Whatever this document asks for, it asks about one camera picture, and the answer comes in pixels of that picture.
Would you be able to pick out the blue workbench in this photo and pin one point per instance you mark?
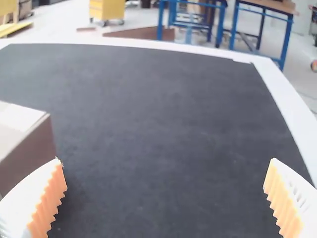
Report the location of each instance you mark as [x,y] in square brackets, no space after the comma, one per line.
[162,15]
[284,37]

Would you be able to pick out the cardboard box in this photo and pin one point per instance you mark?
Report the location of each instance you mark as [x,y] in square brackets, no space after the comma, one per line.
[22,143]

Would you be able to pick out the yellow wheeled cart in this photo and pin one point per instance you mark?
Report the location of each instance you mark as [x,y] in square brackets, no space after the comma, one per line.
[106,10]

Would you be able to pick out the large cardboard sheet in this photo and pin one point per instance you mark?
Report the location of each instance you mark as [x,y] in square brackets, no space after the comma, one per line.
[138,33]

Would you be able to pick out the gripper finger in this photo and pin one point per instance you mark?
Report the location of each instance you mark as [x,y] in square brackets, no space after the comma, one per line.
[294,205]
[32,203]

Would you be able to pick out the wooden pallet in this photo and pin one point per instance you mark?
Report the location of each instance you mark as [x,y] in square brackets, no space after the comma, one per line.
[15,28]

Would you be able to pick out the small brown board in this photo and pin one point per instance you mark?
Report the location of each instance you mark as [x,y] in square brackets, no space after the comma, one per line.
[86,29]

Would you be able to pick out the orange ball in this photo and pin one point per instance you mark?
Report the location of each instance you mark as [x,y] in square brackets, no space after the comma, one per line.
[314,64]

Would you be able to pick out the black mat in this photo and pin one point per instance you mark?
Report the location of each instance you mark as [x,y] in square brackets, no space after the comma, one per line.
[158,124]

